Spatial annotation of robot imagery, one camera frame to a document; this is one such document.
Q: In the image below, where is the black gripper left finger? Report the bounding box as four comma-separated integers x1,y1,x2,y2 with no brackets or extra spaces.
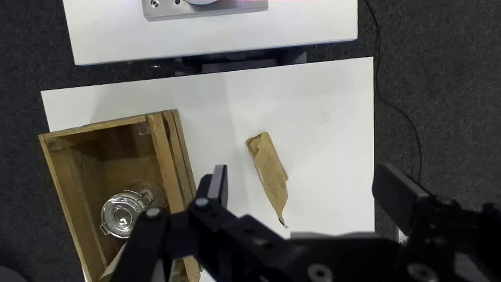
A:
196,164,229,207

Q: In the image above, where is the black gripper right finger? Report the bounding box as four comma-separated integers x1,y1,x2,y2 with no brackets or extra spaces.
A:
373,163,429,233

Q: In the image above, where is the brown paper packet on table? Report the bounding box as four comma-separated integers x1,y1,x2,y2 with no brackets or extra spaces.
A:
246,131,288,225

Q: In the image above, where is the wooden crate box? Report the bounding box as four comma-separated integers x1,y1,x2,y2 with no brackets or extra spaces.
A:
39,110,196,282

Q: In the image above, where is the clear glass jar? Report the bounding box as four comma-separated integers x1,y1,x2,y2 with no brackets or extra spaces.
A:
100,189,153,240

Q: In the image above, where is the black floor cable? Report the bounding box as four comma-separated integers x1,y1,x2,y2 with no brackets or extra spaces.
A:
362,0,424,185

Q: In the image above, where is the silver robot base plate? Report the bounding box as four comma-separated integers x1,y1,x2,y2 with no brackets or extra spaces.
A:
141,0,269,20

